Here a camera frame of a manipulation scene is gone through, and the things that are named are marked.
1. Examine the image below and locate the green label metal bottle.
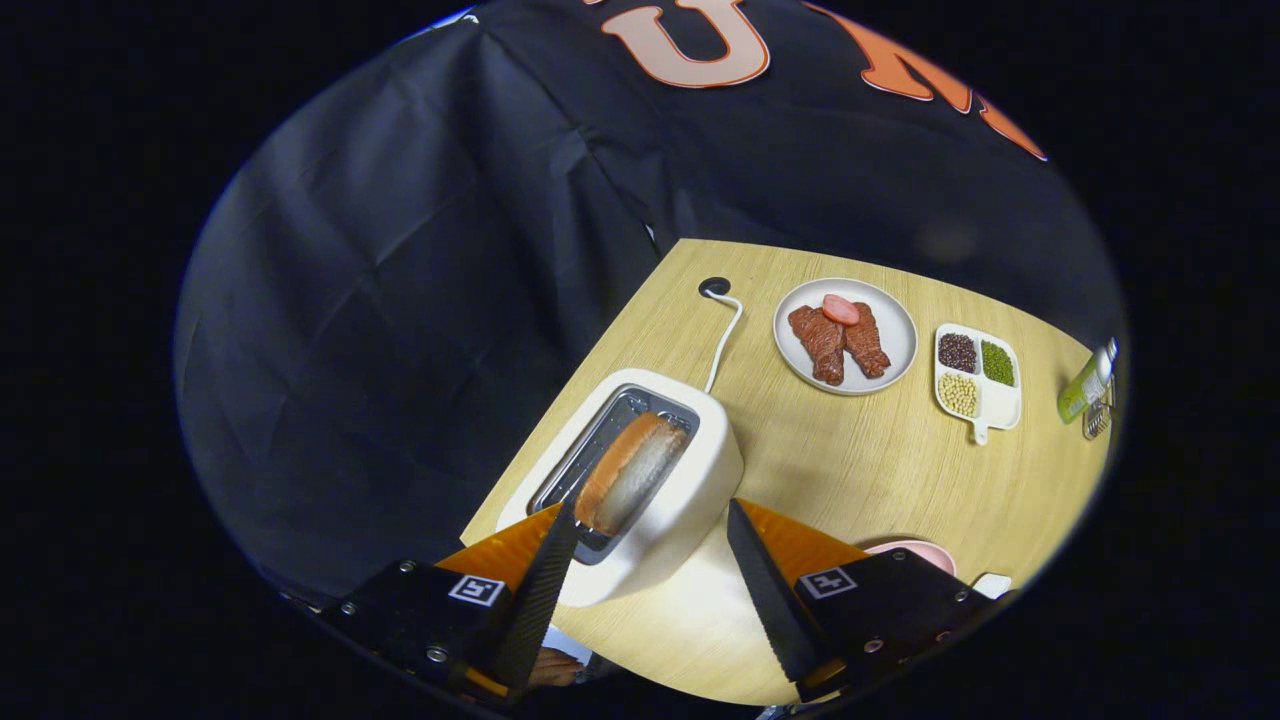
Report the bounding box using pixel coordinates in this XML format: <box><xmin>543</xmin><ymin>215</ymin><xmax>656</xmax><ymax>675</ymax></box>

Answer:
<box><xmin>1057</xmin><ymin>338</ymin><xmax>1119</xmax><ymax>425</ymax></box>

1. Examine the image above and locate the yellow soybeans portion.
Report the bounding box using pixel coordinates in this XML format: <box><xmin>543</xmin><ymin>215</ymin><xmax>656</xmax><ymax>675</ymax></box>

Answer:
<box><xmin>938</xmin><ymin>373</ymin><xmax>979</xmax><ymax>418</ymax></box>

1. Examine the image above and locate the white toaster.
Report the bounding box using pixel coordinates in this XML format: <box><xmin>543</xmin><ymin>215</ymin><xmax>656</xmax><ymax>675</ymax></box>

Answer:
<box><xmin>497</xmin><ymin>368</ymin><xmax>746</xmax><ymax>608</ymax></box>

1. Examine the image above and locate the round white plate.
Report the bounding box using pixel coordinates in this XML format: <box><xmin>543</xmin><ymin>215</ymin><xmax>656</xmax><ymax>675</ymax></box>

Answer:
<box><xmin>773</xmin><ymin>277</ymin><xmax>919</xmax><ymax>397</ymax></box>

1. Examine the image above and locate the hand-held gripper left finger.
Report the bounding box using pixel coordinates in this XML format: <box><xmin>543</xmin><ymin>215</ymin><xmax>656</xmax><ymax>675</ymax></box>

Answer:
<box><xmin>320</xmin><ymin>500</ymin><xmax>581</xmax><ymax>701</ymax></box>

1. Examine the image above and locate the pink round plate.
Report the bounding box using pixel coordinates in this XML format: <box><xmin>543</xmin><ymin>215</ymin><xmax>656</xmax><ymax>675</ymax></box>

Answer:
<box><xmin>864</xmin><ymin>539</ymin><xmax>958</xmax><ymax>578</ymax></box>

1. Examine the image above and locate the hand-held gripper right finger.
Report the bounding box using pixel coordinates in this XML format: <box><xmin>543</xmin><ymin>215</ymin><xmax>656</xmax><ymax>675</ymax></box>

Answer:
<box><xmin>727</xmin><ymin>498</ymin><xmax>1011</xmax><ymax>704</ymax></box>

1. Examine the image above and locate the brown meat piece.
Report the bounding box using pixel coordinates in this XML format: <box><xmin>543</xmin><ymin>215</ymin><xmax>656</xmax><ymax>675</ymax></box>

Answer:
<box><xmin>845</xmin><ymin>302</ymin><xmax>892</xmax><ymax>379</ymax></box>
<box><xmin>787</xmin><ymin>305</ymin><xmax>847</xmax><ymax>387</ymax></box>

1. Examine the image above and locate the white power cable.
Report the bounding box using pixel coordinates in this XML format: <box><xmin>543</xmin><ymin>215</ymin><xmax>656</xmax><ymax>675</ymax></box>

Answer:
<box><xmin>703</xmin><ymin>293</ymin><xmax>744</xmax><ymax>394</ymax></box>

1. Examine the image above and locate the toasted bread slice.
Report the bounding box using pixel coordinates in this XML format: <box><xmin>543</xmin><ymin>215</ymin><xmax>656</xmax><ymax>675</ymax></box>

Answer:
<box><xmin>574</xmin><ymin>412</ymin><xmax>691</xmax><ymax>538</ymax></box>

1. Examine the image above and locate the white divided dish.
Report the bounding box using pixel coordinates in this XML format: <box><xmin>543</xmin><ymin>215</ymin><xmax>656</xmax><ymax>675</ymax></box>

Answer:
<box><xmin>934</xmin><ymin>323</ymin><xmax>1023</xmax><ymax>446</ymax></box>

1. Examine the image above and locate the black backdrop cloth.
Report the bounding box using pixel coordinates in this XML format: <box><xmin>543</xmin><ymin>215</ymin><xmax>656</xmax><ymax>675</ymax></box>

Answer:
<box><xmin>172</xmin><ymin>0</ymin><xmax>1126</xmax><ymax>611</ymax></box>

